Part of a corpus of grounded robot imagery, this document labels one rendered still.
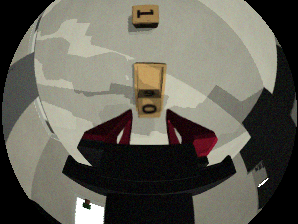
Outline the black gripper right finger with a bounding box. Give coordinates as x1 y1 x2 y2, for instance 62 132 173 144
166 109 218 158

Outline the tan cardboard tray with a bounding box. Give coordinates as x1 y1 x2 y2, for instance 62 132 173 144
134 62 167 112

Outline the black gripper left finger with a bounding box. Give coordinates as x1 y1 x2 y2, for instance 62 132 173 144
81 109 133 144

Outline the tan cardboard cube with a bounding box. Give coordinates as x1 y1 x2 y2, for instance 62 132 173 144
137 89 162 118
132 5 159 29

